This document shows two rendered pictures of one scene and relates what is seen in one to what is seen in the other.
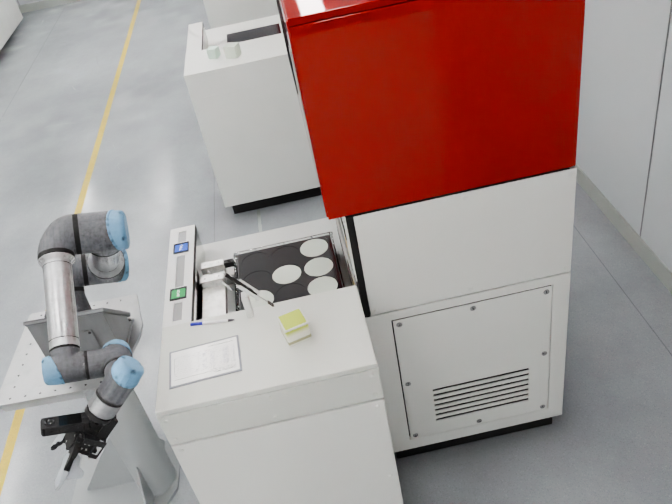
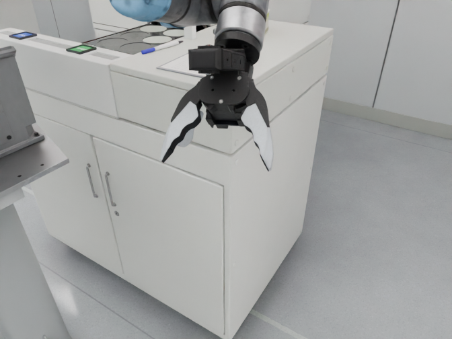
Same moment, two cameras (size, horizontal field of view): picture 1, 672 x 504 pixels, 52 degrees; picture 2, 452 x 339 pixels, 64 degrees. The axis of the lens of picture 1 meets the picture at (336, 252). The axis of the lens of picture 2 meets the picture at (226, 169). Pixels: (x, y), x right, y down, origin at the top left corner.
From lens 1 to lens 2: 1.83 m
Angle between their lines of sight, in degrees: 45
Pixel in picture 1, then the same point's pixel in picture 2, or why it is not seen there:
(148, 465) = (55, 325)
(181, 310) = (106, 55)
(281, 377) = (292, 47)
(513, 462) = not seen: hidden behind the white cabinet
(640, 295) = not seen: hidden behind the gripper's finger
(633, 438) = (323, 144)
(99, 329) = (8, 91)
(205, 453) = (248, 163)
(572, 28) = not seen: outside the picture
